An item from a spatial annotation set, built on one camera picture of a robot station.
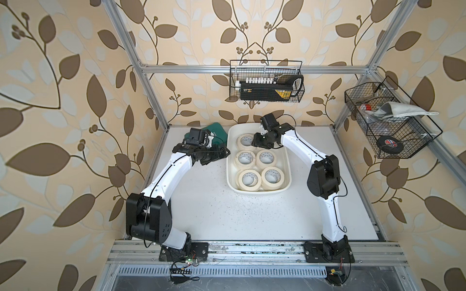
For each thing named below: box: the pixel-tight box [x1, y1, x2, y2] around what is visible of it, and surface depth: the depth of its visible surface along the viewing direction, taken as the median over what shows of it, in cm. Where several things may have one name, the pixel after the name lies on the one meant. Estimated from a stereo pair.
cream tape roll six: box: [236, 133, 258, 151], surface depth 105 cm
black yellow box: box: [239, 82, 294, 102], surface depth 86 cm
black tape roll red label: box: [376, 135, 405, 155], surface depth 73 cm
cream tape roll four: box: [234, 149, 257, 168], surface depth 101 cm
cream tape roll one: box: [235, 169, 263, 192], surface depth 92 cm
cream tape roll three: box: [256, 149, 277, 167], surface depth 100 cm
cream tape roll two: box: [260, 166, 285, 191], surface depth 91 cm
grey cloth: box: [365, 101, 440, 119], surface depth 63 cm
